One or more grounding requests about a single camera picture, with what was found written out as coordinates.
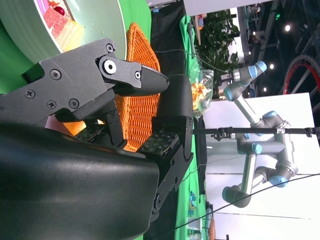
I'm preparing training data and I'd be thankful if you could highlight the bright pink layered cake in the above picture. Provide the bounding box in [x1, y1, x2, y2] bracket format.
[34, 0, 50, 13]

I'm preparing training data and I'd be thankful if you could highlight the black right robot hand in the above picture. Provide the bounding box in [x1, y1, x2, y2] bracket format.
[0, 37, 195, 240]

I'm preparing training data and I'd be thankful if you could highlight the green leafy plant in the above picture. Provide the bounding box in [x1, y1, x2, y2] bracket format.
[193, 9, 241, 75]

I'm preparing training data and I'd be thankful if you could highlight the red black wheel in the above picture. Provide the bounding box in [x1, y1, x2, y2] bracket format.
[282, 54, 320, 96]

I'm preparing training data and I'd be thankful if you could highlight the green tablecloth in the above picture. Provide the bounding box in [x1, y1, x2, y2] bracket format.
[173, 14, 216, 240]
[0, 0, 153, 95]

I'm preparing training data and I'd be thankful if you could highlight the orange wicker basket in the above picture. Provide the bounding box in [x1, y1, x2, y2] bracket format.
[114, 22, 161, 153]

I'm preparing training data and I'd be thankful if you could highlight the white partition panel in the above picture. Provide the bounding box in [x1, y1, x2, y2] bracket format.
[203, 92, 320, 240]

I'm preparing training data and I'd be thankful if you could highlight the pale green round bowl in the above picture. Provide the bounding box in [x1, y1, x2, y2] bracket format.
[0, 0, 128, 65]

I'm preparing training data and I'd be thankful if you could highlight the black boom pole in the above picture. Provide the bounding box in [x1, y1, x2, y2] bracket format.
[192, 126, 320, 139]

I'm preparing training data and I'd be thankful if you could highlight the clear bag of snacks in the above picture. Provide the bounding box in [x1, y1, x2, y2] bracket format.
[190, 68, 215, 119]

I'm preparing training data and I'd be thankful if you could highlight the salmon pink cake slice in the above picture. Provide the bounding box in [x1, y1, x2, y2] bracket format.
[42, 0, 74, 42]

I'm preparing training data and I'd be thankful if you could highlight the thin white cable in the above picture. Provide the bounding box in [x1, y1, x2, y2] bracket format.
[154, 48, 226, 73]

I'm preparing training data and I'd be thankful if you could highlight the yellow layered cake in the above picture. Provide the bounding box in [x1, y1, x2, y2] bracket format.
[55, 20, 85, 52]

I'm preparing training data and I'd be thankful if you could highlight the long black cable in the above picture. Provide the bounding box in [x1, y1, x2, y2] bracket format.
[149, 172, 320, 240]

